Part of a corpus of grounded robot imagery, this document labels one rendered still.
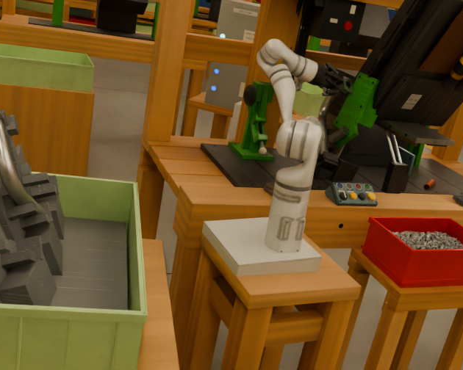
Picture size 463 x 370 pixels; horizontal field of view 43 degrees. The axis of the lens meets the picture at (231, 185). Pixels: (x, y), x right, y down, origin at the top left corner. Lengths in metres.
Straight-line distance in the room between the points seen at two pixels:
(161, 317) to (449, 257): 0.84
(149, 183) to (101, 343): 1.27
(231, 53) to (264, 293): 1.17
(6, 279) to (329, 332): 0.81
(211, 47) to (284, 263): 1.07
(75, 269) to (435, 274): 0.99
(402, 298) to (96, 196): 0.87
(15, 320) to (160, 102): 1.29
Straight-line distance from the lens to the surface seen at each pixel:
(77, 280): 1.34
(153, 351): 1.25
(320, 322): 1.56
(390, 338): 1.77
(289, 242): 1.50
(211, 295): 1.63
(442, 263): 1.76
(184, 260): 1.75
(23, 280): 1.18
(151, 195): 2.30
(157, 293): 1.43
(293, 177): 1.43
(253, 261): 1.44
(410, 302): 1.72
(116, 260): 1.42
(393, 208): 2.00
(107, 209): 1.61
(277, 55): 1.96
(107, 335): 1.07
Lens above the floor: 1.54
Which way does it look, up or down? 20 degrees down
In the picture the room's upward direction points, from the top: 11 degrees clockwise
